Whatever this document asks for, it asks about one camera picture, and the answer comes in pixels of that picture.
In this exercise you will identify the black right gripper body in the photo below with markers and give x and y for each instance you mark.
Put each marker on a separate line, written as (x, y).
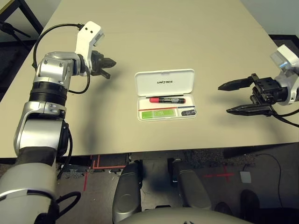
(268, 92)

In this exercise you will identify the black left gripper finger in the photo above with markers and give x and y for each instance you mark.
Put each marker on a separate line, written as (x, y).
(104, 73)
(109, 63)

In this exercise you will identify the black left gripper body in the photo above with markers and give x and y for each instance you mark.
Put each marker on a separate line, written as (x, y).
(97, 61)

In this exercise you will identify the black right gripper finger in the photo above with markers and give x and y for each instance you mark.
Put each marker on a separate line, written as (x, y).
(250, 110)
(236, 85)

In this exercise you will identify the small silver black clip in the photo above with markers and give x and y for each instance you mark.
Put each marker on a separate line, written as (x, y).
(188, 113)

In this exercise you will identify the white plastic pencil case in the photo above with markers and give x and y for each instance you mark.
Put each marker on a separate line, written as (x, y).
(163, 80)

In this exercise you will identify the green eraser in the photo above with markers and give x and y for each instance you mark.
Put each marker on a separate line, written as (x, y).
(158, 114)

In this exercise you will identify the red and black marker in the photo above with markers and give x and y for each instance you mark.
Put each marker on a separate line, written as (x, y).
(168, 100)

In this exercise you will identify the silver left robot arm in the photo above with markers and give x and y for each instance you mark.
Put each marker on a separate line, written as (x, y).
(53, 70)

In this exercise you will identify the grey paper sheet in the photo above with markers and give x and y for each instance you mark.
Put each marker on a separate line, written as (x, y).
(245, 177)

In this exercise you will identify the red cross floor tape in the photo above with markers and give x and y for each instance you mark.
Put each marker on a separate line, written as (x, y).
(225, 174)

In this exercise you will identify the black-legged side table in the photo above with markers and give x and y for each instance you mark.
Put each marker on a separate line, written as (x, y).
(32, 15)

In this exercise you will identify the black shoe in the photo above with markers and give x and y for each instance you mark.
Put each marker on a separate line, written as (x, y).
(250, 203)
(223, 208)

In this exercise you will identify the black tripod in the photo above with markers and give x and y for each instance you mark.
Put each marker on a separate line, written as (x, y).
(9, 27)

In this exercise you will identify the red angled floor tape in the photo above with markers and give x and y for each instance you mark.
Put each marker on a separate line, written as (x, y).
(95, 167)

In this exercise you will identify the grey robot right leg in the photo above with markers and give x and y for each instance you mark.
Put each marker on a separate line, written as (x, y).
(191, 186)

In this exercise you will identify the grey robot leg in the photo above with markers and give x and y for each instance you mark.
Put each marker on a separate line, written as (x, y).
(127, 191)
(191, 186)

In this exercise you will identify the grey robot left leg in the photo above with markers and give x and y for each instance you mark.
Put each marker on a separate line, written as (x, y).
(127, 191)

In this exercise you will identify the grey robot torso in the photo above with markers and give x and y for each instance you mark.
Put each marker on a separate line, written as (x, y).
(182, 217)

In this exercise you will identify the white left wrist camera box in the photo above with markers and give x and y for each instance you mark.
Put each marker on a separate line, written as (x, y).
(85, 39)

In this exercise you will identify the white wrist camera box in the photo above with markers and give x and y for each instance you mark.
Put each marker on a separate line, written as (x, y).
(85, 39)
(286, 58)

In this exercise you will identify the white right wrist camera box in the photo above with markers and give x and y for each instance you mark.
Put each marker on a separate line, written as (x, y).
(286, 58)

